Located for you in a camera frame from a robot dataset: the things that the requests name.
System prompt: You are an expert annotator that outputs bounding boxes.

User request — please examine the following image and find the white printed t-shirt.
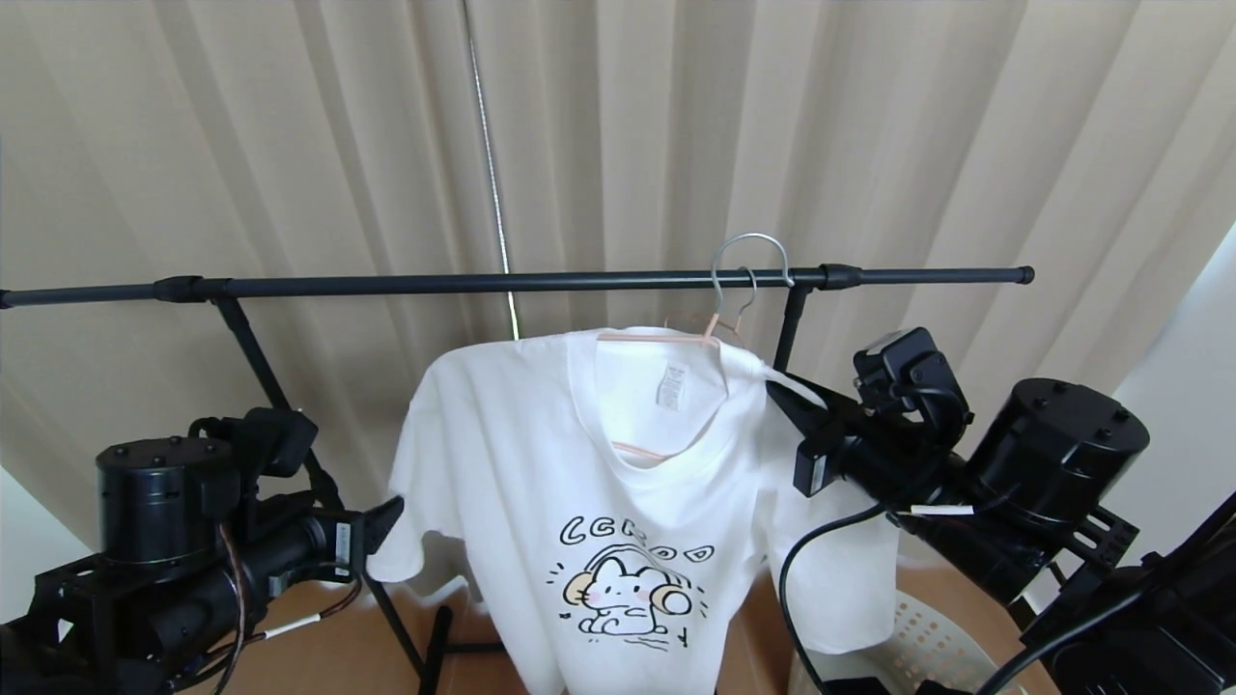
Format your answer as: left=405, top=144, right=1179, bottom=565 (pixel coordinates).
left=367, top=328, right=904, bottom=695

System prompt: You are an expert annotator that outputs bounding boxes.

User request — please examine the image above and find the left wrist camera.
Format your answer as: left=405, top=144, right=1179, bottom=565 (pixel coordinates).
left=188, top=405, right=320, bottom=481

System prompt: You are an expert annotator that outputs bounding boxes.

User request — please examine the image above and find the black clothes rack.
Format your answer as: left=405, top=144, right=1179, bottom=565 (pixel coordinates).
left=0, top=263, right=1036, bottom=695

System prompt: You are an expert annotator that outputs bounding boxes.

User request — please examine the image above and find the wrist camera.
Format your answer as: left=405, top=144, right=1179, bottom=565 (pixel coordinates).
left=188, top=405, right=320, bottom=481
left=853, top=326, right=974, bottom=445

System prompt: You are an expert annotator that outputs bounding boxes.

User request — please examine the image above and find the pink clothes hanger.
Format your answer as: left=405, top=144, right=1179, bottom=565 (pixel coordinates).
left=597, top=232, right=795, bottom=462
left=664, top=267, right=764, bottom=341

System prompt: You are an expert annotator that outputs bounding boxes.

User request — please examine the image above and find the beige curtain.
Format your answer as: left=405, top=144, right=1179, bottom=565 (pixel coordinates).
left=0, top=0, right=1236, bottom=580

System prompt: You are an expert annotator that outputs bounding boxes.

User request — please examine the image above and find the white laundry basket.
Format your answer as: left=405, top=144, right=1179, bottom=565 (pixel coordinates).
left=787, top=589, right=1005, bottom=695

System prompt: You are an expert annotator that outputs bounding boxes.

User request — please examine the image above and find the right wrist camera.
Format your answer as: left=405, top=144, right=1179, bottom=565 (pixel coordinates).
left=853, top=326, right=974, bottom=445

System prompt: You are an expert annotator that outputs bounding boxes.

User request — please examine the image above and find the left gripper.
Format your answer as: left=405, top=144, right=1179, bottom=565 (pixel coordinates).
left=235, top=508, right=370, bottom=607

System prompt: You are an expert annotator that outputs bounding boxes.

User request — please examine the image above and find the black garment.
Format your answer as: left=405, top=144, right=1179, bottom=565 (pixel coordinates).
left=819, top=676, right=971, bottom=695

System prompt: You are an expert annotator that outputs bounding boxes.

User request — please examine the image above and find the black cable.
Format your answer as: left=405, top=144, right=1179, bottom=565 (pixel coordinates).
left=776, top=500, right=1145, bottom=695

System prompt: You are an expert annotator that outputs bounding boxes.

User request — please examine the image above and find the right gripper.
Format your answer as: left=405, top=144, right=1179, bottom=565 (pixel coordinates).
left=792, top=413, right=969, bottom=524

